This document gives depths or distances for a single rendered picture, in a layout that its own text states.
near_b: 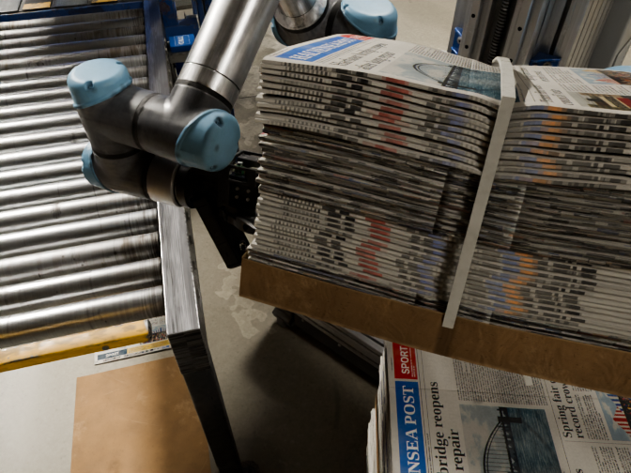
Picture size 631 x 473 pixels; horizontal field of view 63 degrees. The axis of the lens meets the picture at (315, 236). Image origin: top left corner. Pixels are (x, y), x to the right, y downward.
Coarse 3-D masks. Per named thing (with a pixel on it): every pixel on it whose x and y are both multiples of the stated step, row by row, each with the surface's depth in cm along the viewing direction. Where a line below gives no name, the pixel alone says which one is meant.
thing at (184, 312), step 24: (144, 0) 166; (168, 72) 138; (168, 216) 95; (168, 240) 91; (192, 240) 103; (168, 264) 87; (192, 264) 89; (168, 288) 83; (192, 288) 83; (168, 312) 80; (192, 312) 80; (168, 336) 77; (192, 336) 79; (192, 360) 83
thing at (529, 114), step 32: (480, 64) 57; (480, 96) 36; (480, 128) 36; (512, 128) 36; (480, 160) 38; (512, 160) 37; (448, 192) 39; (512, 192) 38; (448, 224) 40; (512, 224) 39; (448, 256) 41; (480, 256) 41; (448, 288) 43; (480, 288) 42; (480, 320) 43
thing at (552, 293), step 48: (576, 96) 39; (624, 96) 40; (576, 144) 35; (624, 144) 34; (528, 192) 37; (576, 192) 36; (624, 192) 35; (528, 240) 39; (576, 240) 38; (624, 240) 37; (528, 288) 40; (576, 288) 40; (624, 288) 38; (576, 336) 41; (624, 336) 40
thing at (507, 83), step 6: (498, 60) 49; (504, 60) 46; (504, 66) 43; (510, 66) 43; (504, 72) 40; (510, 72) 41; (504, 78) 39; (510, 78) 39; (504, 84) 37; (510, 84) 37; (504, 90) 36; (510, 90) 36; (504, 96) 35; (510, 96) 35
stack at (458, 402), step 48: (384, 384) 74; (432, 384) 68; (480, 384) 68; (528, 384) 68; (384, 432) 70; (432, 432) 64; (480, 432) 64; (528, 432) 64; (576, 432) 64; (624, 432) 64
